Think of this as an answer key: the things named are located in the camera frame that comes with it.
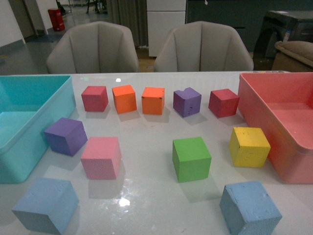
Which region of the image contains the blue foam cube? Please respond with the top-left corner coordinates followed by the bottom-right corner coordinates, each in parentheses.
top-left (220, 181), bottom-right (282, 235)
top-left (12, 178), bottom-right (79, 235)

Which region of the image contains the right orange foam cube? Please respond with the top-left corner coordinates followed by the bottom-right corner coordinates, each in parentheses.
top-left (141, 87), bottom-right (165, 115)

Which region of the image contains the orange foam cube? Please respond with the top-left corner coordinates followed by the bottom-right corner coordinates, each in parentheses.
top-left (141, 87), bottom-right (165, 115)
top-left (112, 85), bottom-right (137, 114)

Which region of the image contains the notched purple foam cube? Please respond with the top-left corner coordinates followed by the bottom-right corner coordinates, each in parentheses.
top-left (173, 87), bottom-right (202, 118)

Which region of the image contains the left orange foam cube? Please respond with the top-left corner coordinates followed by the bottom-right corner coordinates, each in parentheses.
top-left (112, 85), bottom-right (137, 114)

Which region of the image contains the green foam cube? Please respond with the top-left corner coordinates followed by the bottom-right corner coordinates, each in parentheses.
top-left (172, 137), bottom-right (212, 183)

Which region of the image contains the left red foam cube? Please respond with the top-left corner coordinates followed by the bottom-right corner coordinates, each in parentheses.
top-left (81, 86), bottom-right (109, 112)

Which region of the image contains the red foam cube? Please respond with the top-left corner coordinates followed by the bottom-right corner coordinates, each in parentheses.
top-left (81, 86), bottom-right (109, 112)
top-left (208, 89), bottom-right (240, 118)

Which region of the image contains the right red foam cube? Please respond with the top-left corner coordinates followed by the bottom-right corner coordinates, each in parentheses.
top-left (208, 89), bottom-right (240, 118)

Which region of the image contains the pink foam cube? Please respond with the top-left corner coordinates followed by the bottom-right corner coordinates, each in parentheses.
top-left (81, 137), bottom-right (121, 180)

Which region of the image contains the right grey chair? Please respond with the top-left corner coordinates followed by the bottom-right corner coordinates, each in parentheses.
top-left (154, 21), bottom-right (254, 72)

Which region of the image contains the grey chair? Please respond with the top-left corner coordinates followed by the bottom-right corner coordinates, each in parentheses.
top-left (46, 21), bottom-right (139, 74)
top-left (154, 21), bottom-right (254, 72)

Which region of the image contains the left purple foam cube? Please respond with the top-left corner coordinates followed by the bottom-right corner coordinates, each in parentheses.
top-left (44, 117), bottom-right (88, 156)

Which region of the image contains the left grey chair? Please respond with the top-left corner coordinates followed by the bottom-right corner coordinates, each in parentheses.
top-left (46, 21), bottom-right (139, 74)

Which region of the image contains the yellow foam cube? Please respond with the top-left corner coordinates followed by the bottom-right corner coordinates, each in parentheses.
top-left (229, 127), bottom-right (271, 168)

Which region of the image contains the white cabinet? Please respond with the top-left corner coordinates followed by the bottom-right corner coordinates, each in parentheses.
top-left (147, 0), bottom-right (187, 57)

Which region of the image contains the pink plastic bin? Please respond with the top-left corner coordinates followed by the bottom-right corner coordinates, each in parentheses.
top-left (238, 72), bottom-right (313, 184)

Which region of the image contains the teal plastic bin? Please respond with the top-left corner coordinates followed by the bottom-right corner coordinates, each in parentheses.
top-left (0, 75), bottom-right (76, 184)

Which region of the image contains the dark grey cabinet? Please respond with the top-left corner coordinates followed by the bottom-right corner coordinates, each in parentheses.
top-left (186, 0), bottom-right (313, 52)

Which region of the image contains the red box on floor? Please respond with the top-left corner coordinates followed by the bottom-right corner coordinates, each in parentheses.
top-left (48, 8), bottom-right (65, 31)

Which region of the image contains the black machine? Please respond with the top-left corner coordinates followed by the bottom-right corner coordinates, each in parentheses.
top-left (253, 10), bottom-right (313, 60)

